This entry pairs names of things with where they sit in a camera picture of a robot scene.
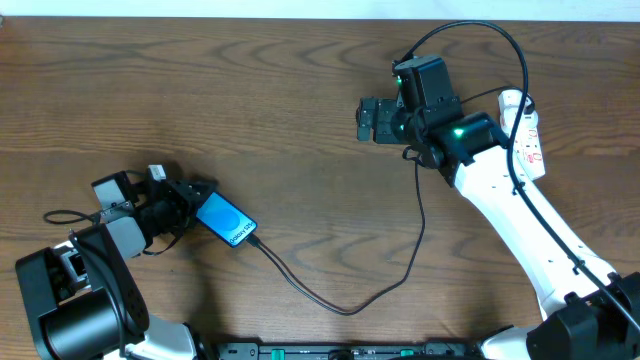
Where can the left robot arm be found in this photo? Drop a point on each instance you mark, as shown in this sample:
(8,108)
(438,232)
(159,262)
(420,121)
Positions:
(80,298)

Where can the blue Galaxy smartphone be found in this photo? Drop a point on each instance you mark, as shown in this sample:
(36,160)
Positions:
(226,220)

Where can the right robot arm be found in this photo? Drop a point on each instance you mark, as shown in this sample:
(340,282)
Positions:
(494,164)

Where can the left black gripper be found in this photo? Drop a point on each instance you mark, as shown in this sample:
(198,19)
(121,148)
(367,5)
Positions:
(176,198)

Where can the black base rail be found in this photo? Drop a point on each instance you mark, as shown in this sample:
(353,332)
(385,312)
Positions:
(428,350)

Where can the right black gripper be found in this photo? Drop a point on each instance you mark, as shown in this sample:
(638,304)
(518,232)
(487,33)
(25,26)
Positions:
(379,120)

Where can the white power strip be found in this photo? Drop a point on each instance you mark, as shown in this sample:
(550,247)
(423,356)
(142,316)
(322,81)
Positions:
(527,148)

